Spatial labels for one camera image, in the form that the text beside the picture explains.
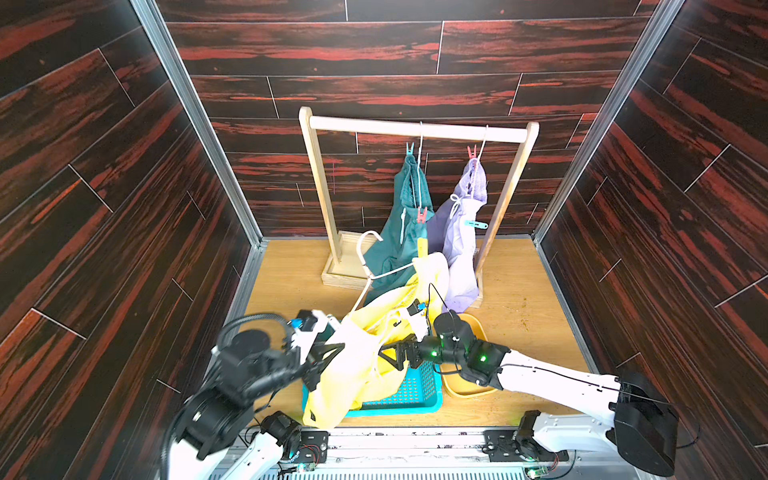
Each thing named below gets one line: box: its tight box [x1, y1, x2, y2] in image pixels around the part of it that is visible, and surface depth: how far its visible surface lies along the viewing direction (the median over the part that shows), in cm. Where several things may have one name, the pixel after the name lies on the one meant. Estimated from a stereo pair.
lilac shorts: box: [427, 158, 488, 313], surface depth 80 cm
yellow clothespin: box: [417, 237, 428, 258], surface depth 68 cm
